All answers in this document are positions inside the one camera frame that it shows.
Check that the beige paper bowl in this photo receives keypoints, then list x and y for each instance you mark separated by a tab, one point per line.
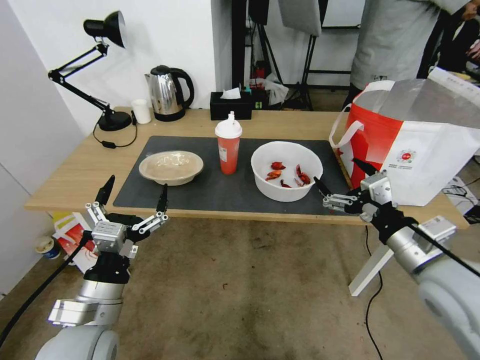
170	167

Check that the white table leg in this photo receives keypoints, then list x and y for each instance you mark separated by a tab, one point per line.
369	272

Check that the white plastic bowl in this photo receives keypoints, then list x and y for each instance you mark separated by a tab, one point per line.
287	150

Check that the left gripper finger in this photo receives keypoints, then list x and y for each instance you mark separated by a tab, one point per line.
103	193
163	198

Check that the white printed carton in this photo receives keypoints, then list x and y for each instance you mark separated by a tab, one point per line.
463	195

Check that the red and white takeout bag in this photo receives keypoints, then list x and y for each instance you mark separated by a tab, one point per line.
420	150

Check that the red and white paper bag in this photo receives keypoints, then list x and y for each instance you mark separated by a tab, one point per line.
73	234

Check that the person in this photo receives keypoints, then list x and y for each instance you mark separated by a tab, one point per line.
390	41
459	48

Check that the black light stand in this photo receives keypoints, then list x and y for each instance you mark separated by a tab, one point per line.
305	71
264	48

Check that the grey softbox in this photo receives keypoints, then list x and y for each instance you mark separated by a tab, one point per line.
300	15

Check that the black tissue box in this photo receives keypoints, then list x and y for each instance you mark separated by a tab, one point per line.
230	108

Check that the white tissue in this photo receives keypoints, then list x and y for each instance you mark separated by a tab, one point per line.
230	93

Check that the black table mat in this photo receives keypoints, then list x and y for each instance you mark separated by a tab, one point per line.
210	195

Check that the small white cup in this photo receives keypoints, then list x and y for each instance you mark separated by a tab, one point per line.
141	111

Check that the black box with green mark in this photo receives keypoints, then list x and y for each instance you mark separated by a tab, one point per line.
260	101

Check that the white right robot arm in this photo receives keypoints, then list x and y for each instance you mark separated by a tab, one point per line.
446	285

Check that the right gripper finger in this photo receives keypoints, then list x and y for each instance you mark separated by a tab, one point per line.
363	167
337	200

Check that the instant noodle cup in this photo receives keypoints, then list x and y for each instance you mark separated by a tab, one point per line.
48	248

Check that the red crayfish shell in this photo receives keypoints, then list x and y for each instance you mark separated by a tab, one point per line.
303	175
285	183
275	174
278	165

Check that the steel electric kettle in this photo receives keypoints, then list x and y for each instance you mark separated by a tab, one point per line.
165	93

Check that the red and white plastic bag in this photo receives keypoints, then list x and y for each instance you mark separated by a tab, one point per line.
275	89

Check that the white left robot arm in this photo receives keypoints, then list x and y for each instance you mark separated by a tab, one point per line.
86	300

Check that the red drink cup white lid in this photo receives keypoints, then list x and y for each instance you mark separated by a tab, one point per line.
228	150

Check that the wooden table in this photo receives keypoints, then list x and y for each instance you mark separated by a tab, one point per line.
86	168

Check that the black desk lamp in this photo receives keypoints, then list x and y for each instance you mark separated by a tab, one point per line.
112	120

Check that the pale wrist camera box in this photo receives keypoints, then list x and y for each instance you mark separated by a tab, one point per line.
377	187
108	235

